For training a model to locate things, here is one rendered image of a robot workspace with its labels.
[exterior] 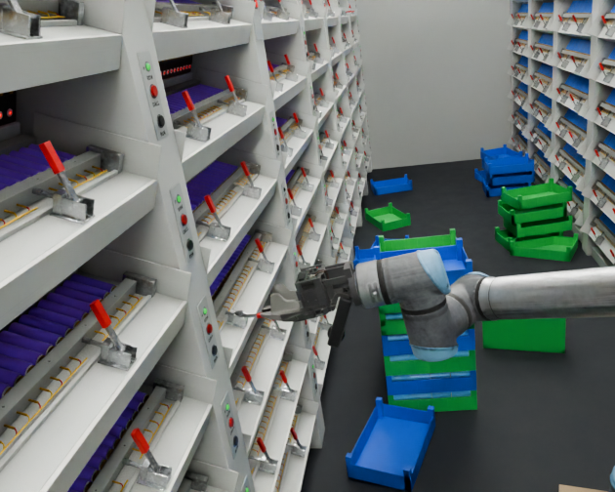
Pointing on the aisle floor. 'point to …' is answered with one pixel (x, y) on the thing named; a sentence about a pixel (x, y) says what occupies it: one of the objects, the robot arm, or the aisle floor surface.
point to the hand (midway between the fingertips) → (268, 314)
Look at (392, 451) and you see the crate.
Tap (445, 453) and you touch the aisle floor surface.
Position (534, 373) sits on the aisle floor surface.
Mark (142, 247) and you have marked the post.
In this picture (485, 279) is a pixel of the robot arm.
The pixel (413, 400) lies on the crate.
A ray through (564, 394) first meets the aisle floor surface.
